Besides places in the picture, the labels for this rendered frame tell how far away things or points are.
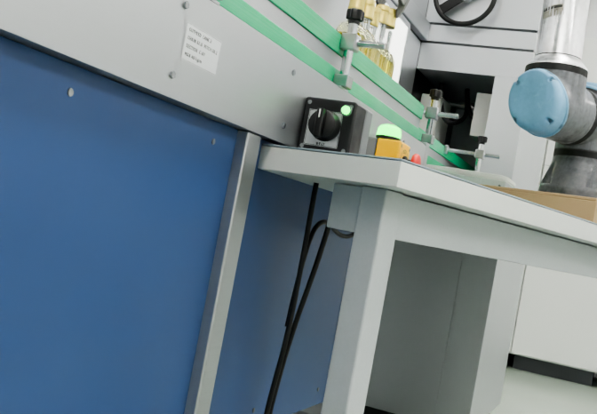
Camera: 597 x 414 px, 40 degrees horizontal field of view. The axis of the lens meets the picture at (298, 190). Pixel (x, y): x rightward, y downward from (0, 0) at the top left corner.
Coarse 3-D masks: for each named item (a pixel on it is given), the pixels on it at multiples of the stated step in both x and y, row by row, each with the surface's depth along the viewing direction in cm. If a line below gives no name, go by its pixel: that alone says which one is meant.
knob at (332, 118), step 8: (320, 112) 116; (328, 112) 117; (312, 120) 118; (320, 120) 116; (328, 120) 117; (336, 120) 117; (312, 128) 117; (320, 128) 116; (328, 128) 116; (336, 128) 117; (320, 136) 116; (328, 136) 117; (336, 136) 118
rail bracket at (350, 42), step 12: (348, 12) 135; (360, 12) 134; (348, 24) 135; (348, 36) 134; (348, 48) 134; (372, 48) 134; (384, 48) 133; (348, 60) 134; (348, 72) 134; (348, 84) 134
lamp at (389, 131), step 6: (384, 126) 147; (390, 126) 147; (396, 126) 148; (378, 132) 148; (384, 132) 147; (390, 132) 147; (396, 132) 147; (378, 138) 147; (384, 138) 147; (390, 138) 147; (396, 138) 147
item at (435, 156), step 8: (440, 144) 247; (432, 152) 241; (440, 152) 249; (432, 160) 242; (440, 160) 252; (448, 160) 262; (456, 160) 271; (456, 168) 274; (464, 168) 284; (472, 168) 297
